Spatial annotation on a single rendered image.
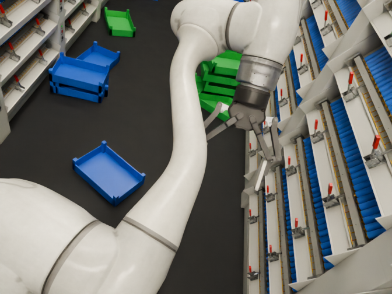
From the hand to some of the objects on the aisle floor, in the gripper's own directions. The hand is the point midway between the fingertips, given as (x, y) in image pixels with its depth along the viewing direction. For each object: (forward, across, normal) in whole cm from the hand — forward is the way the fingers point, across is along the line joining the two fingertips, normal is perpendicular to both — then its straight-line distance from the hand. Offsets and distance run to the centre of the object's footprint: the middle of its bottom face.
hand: (227, 175), depth 72 cm
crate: (+37, -49, +84) cm, 104 cm away
